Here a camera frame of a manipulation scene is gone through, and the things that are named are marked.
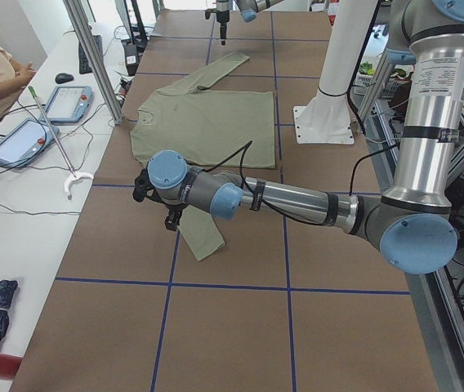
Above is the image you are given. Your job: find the olive green long-sleeve shirt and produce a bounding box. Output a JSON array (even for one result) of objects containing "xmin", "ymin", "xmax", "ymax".
[{"xmin": 130, "ymin": 52, "xmax": 275, "ymax": 261}]

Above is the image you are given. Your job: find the black keyboard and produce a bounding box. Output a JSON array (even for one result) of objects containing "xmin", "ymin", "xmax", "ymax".
[{"xmin": 78, "ymin": 33, "xmax": 105, "ymax": 75}]

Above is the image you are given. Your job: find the wrist black camera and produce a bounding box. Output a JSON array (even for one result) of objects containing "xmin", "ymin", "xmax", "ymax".
[{"xmin": 132, "ymin": 168, "xmax": 154, "ymax": 203}]

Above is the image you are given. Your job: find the black computer mouse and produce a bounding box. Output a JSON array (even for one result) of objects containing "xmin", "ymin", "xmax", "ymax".
[{"xmin": 55, "ymin": 73, "xmax": 74, "ymax": 84}]

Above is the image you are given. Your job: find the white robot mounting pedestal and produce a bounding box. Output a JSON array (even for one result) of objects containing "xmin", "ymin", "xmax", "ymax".
[{"xmin": 293, "ymin": 0, "xmax": 379, "ymax": 145}]

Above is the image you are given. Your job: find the aluminium frame post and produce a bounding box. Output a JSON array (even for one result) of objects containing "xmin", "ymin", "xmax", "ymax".
[{"xmin": 63, "ymin": 0, "xmax": 123, "ymax": 125}]

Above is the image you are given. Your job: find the far blue teach pendant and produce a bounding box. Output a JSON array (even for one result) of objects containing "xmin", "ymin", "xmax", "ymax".
[{"xmin": 43, "ymin": 86, "xmax": 93, "ymax": 125}]

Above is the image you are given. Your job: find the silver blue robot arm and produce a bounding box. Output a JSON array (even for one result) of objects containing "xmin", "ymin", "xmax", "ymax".
[
  {"xmin": 205, "ymin": 0, "xmax": 281, "ymax": 46},
  {"xmin": 133, "ymin": 1, "xmax": 464, "ymax": 274}
]

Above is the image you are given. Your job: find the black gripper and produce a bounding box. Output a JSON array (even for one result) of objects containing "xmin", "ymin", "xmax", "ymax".
[
  {"xmin": 164, "ymin": 205, "xmax": 184, "ymax": 231},
  {"xmin": 216, "ymin": 0, "xmax": 230, "ymax": 45}
]

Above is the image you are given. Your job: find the near blue teach pendant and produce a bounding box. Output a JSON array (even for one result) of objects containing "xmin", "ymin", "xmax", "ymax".
[{"xmin": 0, "ymin": 118, "xmax": 60, "ymax": 168}]

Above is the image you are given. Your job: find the blue teach pendant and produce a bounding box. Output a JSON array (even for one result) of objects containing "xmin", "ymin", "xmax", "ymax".
[
  {"xmin": 43, "ymin": 86, "xmax": 93, "ymax": 125},
  {"xmin": 0, "ymin": 118, "xmax": 60, "ymax": 168}
]

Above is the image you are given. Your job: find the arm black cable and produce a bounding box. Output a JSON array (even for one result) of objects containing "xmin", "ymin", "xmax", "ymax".
[{"xmin": 199, "ymin": 139, "xmax": 400, "ymax": 225}]

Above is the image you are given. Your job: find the white reacher grabber stick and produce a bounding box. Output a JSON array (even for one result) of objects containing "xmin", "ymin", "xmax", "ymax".
[{"xmin": 28, "ymin": 86, "xmax": 94, "ymax": 200}]

